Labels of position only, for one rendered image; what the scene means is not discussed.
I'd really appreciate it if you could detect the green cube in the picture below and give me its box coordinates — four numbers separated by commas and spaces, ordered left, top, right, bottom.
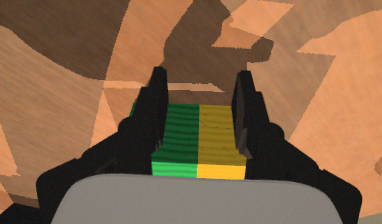
151, 103, 200, 178

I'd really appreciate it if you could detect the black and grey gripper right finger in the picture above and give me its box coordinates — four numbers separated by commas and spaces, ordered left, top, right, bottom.
231, 70, 362, 224

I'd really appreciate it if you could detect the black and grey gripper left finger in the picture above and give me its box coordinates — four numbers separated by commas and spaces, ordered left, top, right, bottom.
36, 66, 169, 224

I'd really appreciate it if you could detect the yellow cube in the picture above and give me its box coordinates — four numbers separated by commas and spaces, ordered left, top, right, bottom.
197, 105, 247, 179

